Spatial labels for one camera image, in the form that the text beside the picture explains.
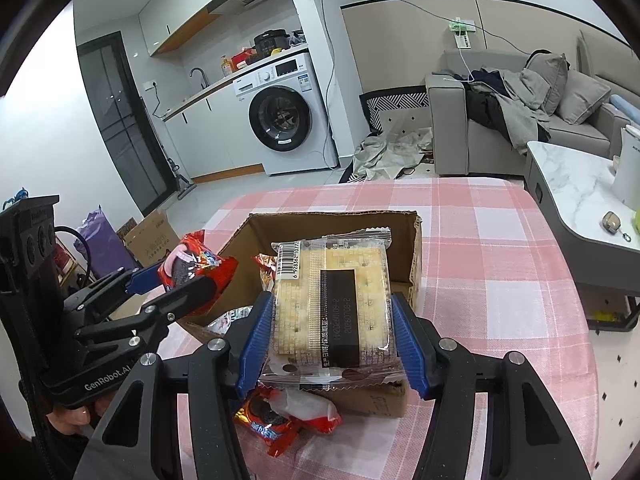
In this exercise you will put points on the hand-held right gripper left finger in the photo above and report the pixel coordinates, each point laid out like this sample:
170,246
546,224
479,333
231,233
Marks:
255,345

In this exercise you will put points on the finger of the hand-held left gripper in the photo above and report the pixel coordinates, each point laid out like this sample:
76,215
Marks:
190,295
142,277

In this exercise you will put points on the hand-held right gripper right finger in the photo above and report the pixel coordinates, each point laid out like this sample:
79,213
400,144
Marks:
407,345

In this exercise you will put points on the silver grey snack packet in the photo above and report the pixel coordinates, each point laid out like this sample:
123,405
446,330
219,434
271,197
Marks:
230,320

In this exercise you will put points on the red cookie snack packet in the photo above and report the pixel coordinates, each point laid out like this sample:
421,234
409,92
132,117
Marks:
215,270
270,420

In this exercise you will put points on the clear cracker packet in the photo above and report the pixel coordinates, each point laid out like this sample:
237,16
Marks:
340,310

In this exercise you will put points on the brown cardboard box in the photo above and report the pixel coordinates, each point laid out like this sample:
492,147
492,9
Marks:
310,227

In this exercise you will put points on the person's left hand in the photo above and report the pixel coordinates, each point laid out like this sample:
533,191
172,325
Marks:
70,417

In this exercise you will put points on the open cardboard floor box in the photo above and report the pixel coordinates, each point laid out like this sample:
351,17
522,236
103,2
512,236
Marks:
150,237

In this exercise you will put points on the purple bag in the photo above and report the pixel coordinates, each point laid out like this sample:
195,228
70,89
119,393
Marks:
100,240

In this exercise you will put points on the blue shoes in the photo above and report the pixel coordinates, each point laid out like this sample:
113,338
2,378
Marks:
17,195

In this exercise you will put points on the stick vacuum cleaner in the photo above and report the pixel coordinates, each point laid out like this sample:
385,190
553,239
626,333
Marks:
184,187

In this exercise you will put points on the pink plaid tablecloth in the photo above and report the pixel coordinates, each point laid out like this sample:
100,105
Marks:
475,260

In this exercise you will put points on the dark glass door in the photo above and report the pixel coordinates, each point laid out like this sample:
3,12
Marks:
120,120

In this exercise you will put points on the white kitchen counter cabinets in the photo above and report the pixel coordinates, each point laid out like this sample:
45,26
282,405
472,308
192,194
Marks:
210,130

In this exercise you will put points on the crumpled grey floor cloth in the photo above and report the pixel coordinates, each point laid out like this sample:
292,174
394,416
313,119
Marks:
380,155

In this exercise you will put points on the white washing machine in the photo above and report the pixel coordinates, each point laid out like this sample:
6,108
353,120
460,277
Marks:
280,115

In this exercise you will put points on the kitchen faucet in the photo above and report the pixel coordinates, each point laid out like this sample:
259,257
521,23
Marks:
205,80

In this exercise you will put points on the grey sofa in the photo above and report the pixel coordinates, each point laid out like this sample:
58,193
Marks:
450,130

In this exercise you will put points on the marble top coffee table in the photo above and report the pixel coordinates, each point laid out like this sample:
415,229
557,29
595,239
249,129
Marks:
565,185

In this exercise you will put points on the yellow bottle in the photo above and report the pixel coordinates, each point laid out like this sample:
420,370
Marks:
226,66

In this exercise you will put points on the red box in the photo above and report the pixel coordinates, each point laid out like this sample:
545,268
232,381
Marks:
242,58

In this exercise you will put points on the black white patterned mat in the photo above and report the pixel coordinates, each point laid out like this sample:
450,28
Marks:
395,102

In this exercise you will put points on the green cup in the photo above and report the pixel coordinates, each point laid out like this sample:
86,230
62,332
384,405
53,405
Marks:
636,225

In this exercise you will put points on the pile of clothes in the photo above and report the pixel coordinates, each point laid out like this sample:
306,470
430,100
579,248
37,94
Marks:
510,105

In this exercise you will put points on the black pressure cooker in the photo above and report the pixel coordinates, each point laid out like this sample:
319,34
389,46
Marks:
270,41

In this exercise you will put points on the white upper kitchen cabinets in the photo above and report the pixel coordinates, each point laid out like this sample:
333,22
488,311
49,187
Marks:
170,10

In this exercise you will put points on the white electric kettle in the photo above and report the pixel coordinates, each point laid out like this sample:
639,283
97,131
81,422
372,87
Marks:
627,175

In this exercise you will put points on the grey pillow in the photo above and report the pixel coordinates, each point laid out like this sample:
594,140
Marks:
582,97
547,77

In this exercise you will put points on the light blue towel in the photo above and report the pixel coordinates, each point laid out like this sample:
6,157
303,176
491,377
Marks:
627,105

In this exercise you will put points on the wall power outlet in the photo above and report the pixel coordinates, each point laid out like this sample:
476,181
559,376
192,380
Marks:
460,27

